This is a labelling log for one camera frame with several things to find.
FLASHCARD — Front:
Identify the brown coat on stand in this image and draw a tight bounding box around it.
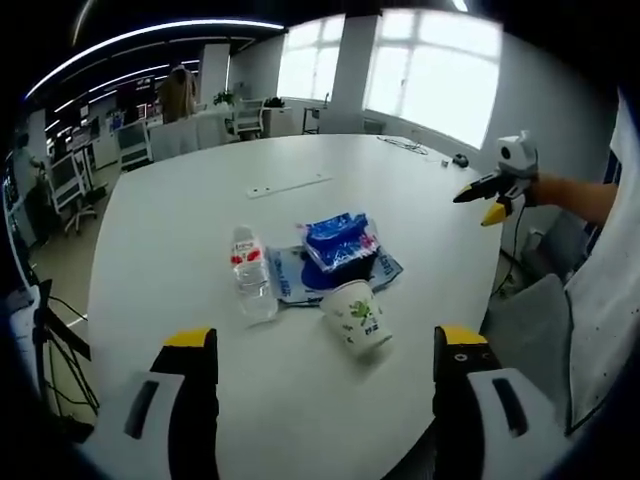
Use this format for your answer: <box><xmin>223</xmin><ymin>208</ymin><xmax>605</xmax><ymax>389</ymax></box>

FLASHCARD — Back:
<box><xmin>158</xmin><ymin>64</ymin><xmax>200</xmax><ymax>125</ymax></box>

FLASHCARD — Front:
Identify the blue and white bag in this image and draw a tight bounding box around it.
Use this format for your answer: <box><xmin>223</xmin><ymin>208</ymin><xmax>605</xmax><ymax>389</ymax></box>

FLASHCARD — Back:
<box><xmin>264</xmin><ymin>243</ymin><xmax>405</xmax><ymax>307</ymax></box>

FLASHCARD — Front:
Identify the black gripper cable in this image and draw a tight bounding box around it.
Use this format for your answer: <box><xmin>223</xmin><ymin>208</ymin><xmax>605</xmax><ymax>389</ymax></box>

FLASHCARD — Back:
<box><xmin>492</xmin><ymin>197</ymin><xmax>527</xmax><ymax>301</ymax></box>

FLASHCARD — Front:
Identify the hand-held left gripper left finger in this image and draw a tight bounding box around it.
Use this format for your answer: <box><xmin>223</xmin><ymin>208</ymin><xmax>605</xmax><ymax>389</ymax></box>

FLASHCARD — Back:
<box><xmin>96</xmin><ymin>327</ymin><xmax>220</xmax><ymax>480</ymax></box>

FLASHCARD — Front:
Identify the white office chair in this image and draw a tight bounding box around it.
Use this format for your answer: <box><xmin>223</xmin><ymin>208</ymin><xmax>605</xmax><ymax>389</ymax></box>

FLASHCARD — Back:
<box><xmin>116</xmin><ymin>121</ymin><xmax>154</xmax><ymax>172</ymax></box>
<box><xmin>45</xmin><ymin>149</ymin><xmax>100</xmax><ymax>235</ymax></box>
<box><xmin>230</xmin><ymin>97</ymin><xmax>267</xmax><ymax>140</ymax></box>

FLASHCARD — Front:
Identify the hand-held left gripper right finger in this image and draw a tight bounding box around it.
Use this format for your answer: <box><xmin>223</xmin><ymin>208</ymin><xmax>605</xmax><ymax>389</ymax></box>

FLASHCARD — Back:
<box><xmin>432</xmin><ymin>324</ymin><xmax>572</xmax><ymax>480</ymax></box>

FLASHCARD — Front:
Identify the blue packet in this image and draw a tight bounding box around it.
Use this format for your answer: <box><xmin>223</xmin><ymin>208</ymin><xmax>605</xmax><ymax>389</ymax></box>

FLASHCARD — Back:
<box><xmin>298</xmin><ymin>211</ymin><xmax>382</xmax><ymax>274</ymax></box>

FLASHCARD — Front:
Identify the white power strip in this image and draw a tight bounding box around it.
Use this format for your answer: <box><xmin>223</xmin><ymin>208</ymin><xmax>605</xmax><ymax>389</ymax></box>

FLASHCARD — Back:
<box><xmin>246</xmin><ymin>173</ymin><xmax>335</xmax><ymax>200</ymax></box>

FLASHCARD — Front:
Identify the thin cable on table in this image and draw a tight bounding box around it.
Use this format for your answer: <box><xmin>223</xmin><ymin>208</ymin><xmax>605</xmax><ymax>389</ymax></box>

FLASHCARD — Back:
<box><xmin>375</xmin><ymin>133</ymin><xmax>432</xmax><ymax>157</ymax></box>

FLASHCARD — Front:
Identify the black tripod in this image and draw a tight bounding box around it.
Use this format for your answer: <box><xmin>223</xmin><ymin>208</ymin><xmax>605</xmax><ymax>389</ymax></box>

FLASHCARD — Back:
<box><xmin>27</xmin><ymin>278</ymin><xmax>104</xmax><ymax>441</ymax></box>

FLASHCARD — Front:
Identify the clear plastic water bottle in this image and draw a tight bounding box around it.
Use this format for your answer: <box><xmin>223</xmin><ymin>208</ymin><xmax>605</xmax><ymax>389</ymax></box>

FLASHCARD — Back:
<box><xmin>229</xmin><ymin>224</ymin><xmax>279</xmax><ymax>321</ymax></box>

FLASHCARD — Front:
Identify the white table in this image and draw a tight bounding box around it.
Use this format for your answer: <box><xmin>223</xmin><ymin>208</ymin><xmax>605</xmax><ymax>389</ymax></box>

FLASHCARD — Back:
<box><xmin>87</xmin><ymin>132</ymin><xmax>507</xmax><ymax>480</ymax></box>

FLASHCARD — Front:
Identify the white paper cup green print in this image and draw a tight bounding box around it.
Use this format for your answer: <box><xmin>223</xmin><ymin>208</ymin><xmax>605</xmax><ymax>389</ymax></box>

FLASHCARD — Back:
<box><xmin>318</xmin><ymin>279</ymin><xmax>395</xmax><ymax>360</ymax></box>

